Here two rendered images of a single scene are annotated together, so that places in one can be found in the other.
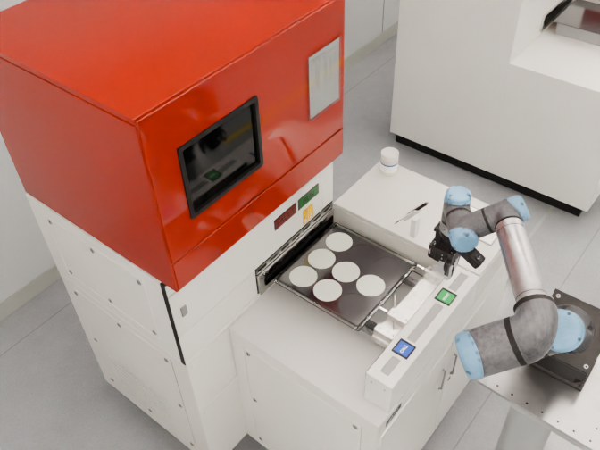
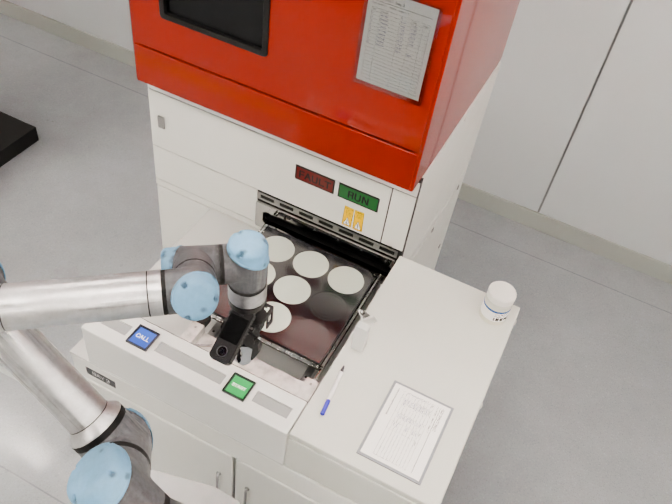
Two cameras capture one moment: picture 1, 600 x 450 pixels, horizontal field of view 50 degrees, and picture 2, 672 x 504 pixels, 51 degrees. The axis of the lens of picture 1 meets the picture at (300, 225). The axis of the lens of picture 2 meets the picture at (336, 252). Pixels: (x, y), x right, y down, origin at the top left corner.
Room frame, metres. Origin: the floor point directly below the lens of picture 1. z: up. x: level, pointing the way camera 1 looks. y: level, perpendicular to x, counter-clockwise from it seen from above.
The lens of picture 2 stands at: (1.22, -1.33, 2.32)
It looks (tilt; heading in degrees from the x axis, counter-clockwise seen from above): 46 degrees down; 69
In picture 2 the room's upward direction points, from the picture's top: 10 degrees clockwise
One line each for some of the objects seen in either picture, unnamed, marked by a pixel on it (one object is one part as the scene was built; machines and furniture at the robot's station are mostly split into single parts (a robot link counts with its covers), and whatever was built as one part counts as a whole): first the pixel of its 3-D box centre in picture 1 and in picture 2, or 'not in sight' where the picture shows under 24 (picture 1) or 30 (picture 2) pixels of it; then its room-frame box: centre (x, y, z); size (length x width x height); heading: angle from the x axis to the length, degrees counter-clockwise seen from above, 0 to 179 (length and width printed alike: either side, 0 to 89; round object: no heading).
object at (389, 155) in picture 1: (389, 162); (497, 303); (2.04, -0.37, 1.01); 0.07 x 0.07 x 0.10
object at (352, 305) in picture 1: (345, 271); (291, 290); (1.56, -0.16, 0.90); 0.34 x 0.34 x 0.01; 50
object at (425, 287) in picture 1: (411, 309); (244, 371); (1.40, -0.37, 0.87); 0.36 x 0.08 x 0.03; 140
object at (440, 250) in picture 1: (446, 243); (248, 313); (1.39, -0.45, 1.20); 0.09 x 0.08 x 0.12; 50
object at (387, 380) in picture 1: (424, 335); (192, 380); (1.28, -0.39, 0.89); 0.55 x 0.09 x 0.14; 140
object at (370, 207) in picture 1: (424, 224); (410, 381); (1.79, -0.48, 0.89); 0.62 x 0.35 x 0.14; 50
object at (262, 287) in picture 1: (297, 249); (322, 240); (1.69, 0.01, 0.89); 0.44 x 0.02 x 0.10; 140
